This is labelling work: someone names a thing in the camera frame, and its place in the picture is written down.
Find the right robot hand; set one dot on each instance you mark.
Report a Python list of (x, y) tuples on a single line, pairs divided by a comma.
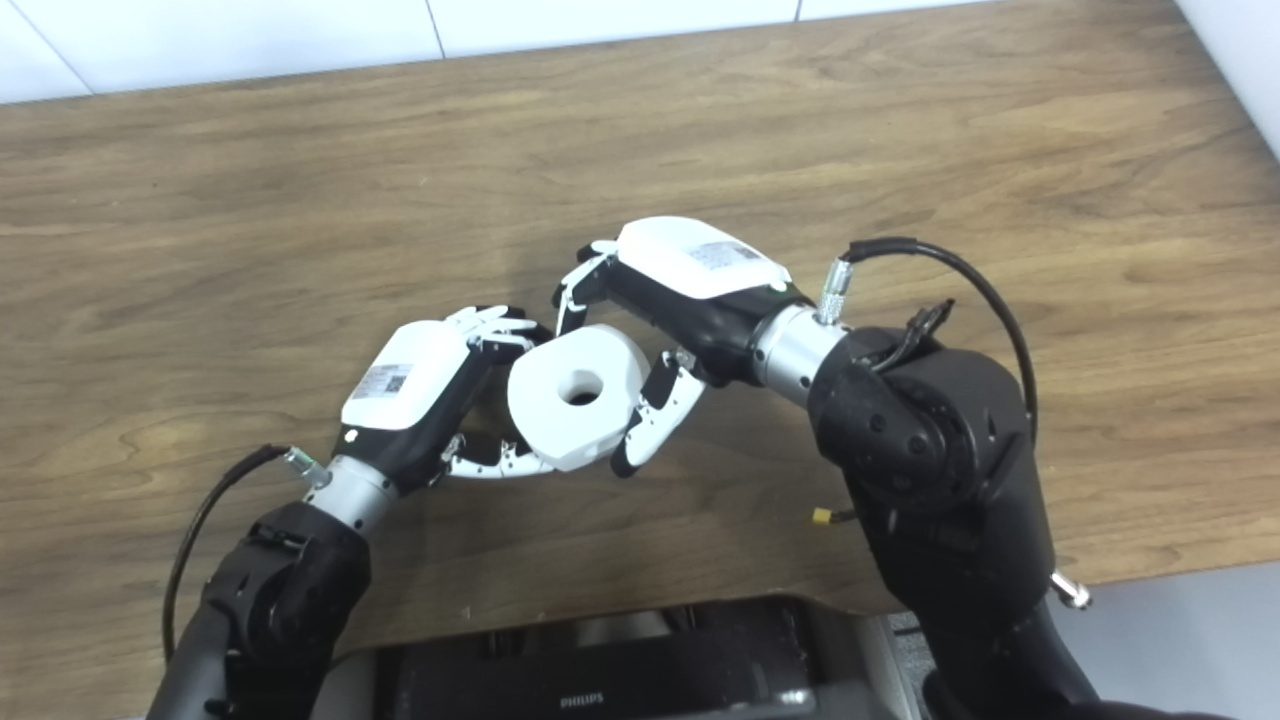
[(700, 290)]

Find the black robot torso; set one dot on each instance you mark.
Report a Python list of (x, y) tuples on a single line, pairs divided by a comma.
[(620, 670)]

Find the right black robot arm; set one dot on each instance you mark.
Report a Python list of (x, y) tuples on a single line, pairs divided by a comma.
[(940, 470)]

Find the round white piece with hole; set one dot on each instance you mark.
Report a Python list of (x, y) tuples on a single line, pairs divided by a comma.
[(575, 420)]

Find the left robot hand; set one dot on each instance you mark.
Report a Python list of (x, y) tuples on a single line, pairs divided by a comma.
[(410, 385)]

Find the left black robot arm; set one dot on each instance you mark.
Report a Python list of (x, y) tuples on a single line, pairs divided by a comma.
[(280, 600)]

